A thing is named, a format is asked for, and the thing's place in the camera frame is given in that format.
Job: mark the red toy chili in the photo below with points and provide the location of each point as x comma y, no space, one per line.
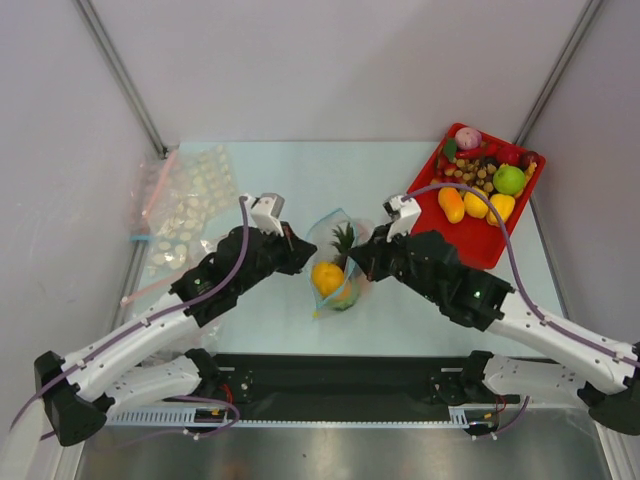
470,154

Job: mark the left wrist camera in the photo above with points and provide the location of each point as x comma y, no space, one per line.
265,212

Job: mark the pink toy onion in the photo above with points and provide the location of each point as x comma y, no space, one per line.
468,138

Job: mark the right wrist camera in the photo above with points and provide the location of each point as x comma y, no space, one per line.
404,212

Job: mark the dark red toy cherry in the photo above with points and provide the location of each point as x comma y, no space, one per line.
528,158

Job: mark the red toy strawberries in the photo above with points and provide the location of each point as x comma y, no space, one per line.
444,169

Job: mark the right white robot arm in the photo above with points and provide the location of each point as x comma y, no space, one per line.
583,369

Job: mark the orange yellow toy mango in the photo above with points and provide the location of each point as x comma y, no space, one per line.
452,204

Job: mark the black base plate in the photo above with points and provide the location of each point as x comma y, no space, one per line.
330,387

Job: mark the dotted zip bag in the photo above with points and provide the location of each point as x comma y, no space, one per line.
193,186

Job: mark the clear blue-zipper bag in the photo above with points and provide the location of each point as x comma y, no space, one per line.
320,235

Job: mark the yellow toy bell pepper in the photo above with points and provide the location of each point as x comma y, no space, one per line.
503,206

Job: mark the brown toy nut cluster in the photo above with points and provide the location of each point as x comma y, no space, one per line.
476,173

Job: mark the toy pineapple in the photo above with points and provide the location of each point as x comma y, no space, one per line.
343,239

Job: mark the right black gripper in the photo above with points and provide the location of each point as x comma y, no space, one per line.
379,253

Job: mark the green toy apple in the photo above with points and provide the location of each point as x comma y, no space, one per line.
509,180

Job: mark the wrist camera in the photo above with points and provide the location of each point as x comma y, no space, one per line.
404,212
265,212

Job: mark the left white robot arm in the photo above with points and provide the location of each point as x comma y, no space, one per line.
81,391

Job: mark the white cable duct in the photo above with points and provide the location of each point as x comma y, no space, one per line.
200,416

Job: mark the yellow toy potato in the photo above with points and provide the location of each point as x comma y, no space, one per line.
327,278

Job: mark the yellow toy lemon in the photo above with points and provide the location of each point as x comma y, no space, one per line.
474,203

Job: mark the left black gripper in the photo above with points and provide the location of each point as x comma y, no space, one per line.
297,256

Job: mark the pink zipper bag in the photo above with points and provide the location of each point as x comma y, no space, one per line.
150,178

